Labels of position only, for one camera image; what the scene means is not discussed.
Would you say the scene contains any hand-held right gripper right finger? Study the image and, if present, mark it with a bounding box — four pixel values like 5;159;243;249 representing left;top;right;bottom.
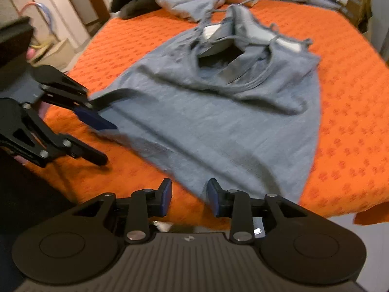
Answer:
207;179;307;244

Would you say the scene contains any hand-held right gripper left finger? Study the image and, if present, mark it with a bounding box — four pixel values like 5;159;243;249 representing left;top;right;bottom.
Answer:
73;178;173;244

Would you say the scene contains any black garment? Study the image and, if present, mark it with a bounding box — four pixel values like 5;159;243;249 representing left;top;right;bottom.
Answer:
111;0;155;19

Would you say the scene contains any cardboard box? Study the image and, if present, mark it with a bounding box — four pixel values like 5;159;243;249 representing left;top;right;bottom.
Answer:
343;0;373;34

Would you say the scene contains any low beige cabinet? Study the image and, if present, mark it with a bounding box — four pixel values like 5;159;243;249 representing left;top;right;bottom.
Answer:
30;38;76;70

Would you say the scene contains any grey camisole top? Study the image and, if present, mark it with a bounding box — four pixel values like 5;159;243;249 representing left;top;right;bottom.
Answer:
89;0;323;210

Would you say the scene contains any multicoloured hula hoop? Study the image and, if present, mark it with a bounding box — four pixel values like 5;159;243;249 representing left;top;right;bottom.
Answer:
21;1;52;49

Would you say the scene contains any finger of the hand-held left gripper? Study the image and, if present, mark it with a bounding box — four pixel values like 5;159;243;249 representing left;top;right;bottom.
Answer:
32;65;118;132
0;97;109;168

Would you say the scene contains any orange flower-patterned mat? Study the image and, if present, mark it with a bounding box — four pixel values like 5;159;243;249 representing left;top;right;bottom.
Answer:
26;0;389;226

